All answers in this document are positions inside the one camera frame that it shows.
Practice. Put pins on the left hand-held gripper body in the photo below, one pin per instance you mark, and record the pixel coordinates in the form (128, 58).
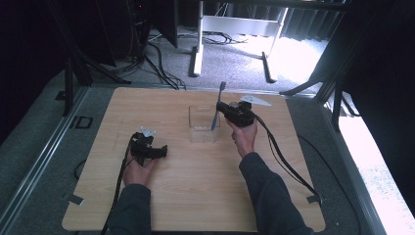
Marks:
(142, 147)

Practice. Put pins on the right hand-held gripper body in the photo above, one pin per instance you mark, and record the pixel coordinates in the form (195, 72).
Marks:
(241, 116)

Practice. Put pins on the blue toothbrush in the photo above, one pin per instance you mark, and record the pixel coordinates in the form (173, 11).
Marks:
(214, 122)

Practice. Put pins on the clear plastic container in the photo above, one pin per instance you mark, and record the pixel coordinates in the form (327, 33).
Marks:
(202, 132)

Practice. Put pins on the person's right hand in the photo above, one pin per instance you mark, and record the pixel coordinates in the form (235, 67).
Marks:
(244, 138)

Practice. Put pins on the person's left hand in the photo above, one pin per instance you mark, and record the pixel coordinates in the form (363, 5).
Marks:
(138, 171)

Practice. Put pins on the grey tape piece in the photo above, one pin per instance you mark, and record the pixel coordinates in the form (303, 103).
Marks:
(75, 198)
(313, 198)

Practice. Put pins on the black metal stand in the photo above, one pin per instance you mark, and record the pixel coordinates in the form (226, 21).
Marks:
(69, 84)
(336, 104)

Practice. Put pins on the dark curtain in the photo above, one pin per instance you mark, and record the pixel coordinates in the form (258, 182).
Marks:
(306, 23)

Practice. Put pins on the dark equipment cabinet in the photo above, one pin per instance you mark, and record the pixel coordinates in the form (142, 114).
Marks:
(124, 29)

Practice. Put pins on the black floor bracket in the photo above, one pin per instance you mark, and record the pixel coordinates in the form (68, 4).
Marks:
(83, 122)

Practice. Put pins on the white metal desk frame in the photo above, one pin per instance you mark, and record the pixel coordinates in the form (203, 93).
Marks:
(238, 25)

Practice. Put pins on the aluminium floor rail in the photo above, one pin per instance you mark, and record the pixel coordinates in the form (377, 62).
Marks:
(39, 153)
(352, 169)

